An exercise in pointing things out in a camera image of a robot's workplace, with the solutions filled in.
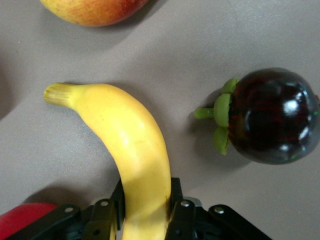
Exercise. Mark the brown table mat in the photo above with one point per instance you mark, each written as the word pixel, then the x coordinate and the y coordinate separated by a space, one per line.
pixel 200 37

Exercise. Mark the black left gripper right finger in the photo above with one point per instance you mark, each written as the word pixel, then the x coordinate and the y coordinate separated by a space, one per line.
pixel 190 222

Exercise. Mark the yellow banana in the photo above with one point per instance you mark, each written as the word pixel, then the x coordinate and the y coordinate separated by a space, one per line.
pixel 135 140

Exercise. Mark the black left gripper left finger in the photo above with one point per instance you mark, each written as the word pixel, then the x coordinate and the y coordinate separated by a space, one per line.
pixel 95 222

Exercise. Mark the dark purple mangosteen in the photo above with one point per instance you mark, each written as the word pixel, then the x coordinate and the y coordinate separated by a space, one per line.
pixel 270 117

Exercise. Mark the red yellow mango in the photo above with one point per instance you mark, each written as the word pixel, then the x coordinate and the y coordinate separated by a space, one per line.
pixel 95 12

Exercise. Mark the round red pomegranate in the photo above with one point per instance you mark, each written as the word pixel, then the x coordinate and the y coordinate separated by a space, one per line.
pixel 22 215

